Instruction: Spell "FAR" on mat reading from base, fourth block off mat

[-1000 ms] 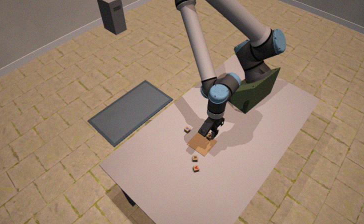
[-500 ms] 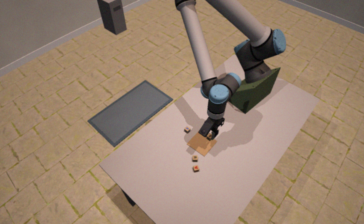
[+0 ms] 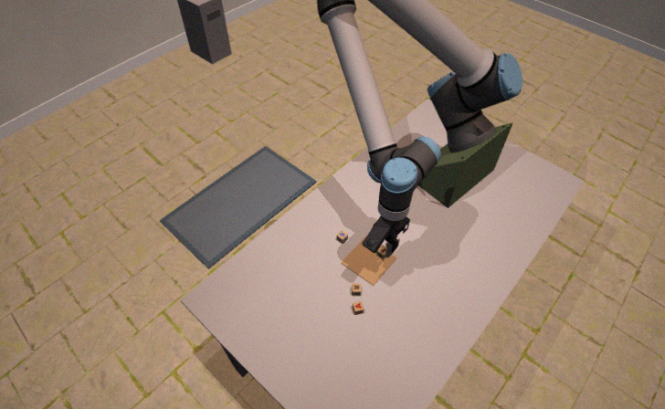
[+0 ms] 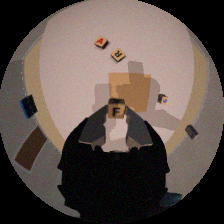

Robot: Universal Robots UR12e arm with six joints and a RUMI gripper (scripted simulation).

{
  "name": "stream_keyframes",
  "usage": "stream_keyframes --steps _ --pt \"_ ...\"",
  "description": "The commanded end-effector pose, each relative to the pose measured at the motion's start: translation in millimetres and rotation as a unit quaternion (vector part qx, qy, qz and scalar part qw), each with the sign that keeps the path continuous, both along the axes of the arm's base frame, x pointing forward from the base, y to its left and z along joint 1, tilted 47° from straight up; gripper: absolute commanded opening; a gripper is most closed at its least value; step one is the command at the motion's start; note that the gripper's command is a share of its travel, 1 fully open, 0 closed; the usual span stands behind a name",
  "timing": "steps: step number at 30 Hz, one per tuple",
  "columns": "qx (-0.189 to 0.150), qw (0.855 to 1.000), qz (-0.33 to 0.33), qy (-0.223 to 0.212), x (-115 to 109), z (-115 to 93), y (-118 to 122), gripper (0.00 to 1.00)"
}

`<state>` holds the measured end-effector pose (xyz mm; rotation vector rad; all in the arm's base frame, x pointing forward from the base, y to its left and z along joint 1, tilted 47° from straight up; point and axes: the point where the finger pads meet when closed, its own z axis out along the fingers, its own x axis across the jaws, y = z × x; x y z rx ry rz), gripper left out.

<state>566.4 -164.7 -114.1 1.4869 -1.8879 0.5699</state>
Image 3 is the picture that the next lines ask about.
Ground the tan flat mat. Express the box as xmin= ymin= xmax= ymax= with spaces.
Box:
xmin=341 ymin=238 xmax=397 ymax=285

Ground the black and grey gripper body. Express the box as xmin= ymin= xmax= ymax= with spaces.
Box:
xmin=385 ymin=217 xmax=410 ymax=243

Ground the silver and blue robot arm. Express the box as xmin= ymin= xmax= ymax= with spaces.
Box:
xmin=317 ymin=0 xmax=523 ymax=253

